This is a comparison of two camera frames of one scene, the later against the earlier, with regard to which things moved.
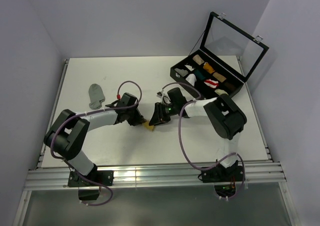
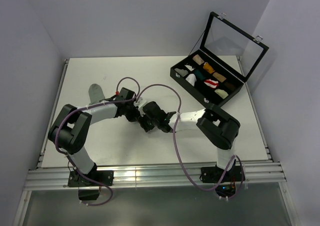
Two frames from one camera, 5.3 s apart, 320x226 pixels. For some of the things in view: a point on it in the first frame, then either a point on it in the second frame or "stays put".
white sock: (191, 78) stays put
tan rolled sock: (218, 76) stays put
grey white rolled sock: (182, 72) stays put
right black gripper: (159, 117) to (142, 121)
